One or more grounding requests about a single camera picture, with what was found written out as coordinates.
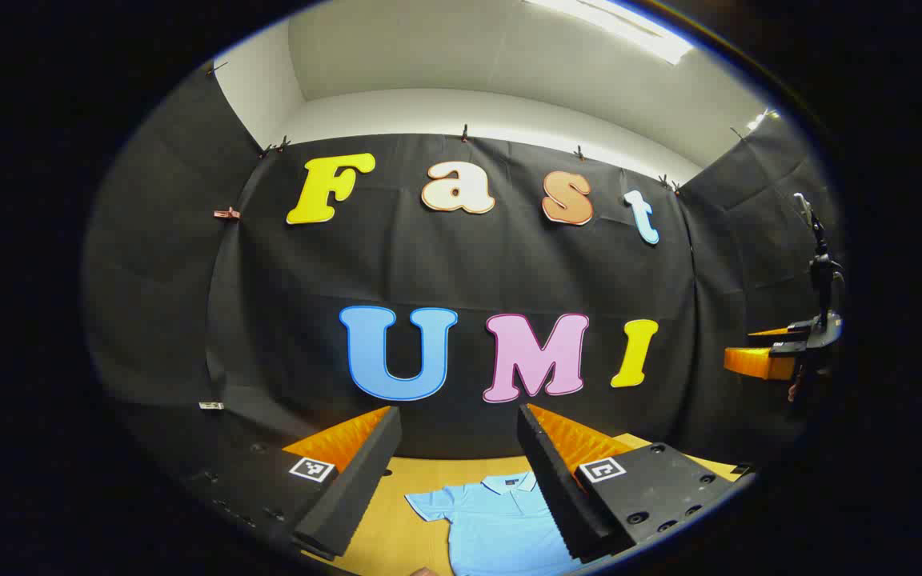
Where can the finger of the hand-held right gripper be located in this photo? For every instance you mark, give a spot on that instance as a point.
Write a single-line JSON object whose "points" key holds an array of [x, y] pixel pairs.
{"points": [[793, 331], [757, 362]]}

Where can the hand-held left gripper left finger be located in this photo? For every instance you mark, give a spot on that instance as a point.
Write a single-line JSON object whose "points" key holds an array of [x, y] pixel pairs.
{"points": [[365, 472]]}

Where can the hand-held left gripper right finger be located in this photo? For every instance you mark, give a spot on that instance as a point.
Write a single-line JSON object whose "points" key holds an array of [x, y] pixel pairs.
{"points": [[549, 480]]}

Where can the light blue polo T-shirt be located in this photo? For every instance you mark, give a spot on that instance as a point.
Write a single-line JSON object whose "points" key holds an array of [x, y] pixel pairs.
{"points": [[497, 524]]}

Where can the black backdrop cloth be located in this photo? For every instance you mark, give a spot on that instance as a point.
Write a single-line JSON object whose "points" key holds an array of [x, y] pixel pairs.
{"points": [[429, 256]]}

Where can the pink cloth clip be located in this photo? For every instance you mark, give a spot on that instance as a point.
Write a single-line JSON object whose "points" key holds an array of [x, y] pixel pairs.
{"points": [[227, 214]]}

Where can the long ceiling light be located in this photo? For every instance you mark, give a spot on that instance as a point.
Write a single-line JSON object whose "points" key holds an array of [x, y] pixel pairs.
{"points": [[621, 24]]}

